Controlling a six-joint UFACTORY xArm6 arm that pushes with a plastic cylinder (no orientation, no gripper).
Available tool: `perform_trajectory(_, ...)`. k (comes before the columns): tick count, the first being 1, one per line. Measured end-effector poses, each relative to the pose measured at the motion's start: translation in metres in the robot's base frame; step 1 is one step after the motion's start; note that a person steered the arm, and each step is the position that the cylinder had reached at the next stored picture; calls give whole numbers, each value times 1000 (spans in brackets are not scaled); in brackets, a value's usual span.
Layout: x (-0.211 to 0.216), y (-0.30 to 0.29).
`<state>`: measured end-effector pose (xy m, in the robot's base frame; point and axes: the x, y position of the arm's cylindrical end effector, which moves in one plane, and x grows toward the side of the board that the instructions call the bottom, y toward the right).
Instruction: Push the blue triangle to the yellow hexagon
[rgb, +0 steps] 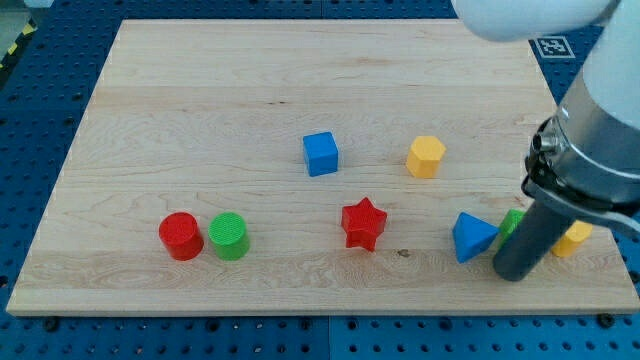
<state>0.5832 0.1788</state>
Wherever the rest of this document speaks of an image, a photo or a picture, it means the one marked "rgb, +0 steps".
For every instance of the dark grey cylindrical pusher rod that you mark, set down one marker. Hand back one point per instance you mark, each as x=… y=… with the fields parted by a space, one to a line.
x=539 y=230

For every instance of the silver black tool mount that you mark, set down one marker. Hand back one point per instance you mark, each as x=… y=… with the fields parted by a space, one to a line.
x=583 y=163

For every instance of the blue triangle block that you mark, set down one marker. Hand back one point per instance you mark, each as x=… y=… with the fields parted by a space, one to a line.
x=472 y=236

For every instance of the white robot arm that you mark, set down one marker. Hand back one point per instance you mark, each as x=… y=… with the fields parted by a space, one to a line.
x=611 y=69

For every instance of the yellow hexagon block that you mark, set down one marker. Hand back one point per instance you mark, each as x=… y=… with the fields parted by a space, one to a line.
x=424 y=156

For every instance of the green block behind rod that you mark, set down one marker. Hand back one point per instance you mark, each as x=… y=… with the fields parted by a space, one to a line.
x=509 y=223

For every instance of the yellow block behind rod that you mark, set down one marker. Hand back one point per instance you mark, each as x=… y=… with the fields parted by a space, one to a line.
x=571 y=240

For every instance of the white fiducial marker tag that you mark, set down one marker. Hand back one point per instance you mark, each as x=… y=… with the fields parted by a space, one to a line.
x=554 y=47

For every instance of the red star block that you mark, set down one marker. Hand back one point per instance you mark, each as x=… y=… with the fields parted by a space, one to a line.
x=363 y=223

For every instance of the blue cube block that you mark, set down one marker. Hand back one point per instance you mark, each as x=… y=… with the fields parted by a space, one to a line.
x=320 y=153

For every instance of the light wooden board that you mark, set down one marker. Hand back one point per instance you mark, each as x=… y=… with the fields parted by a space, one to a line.
x=208 y=116

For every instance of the green cylinder block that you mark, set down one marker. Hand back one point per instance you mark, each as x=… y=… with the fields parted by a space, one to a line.
x=228 y=234

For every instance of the red cylinder block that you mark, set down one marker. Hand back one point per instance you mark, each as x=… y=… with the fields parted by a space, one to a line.
x=180 y=234

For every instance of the yellow black hazard tape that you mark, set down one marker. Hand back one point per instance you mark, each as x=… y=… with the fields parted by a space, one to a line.
x=18 y=46

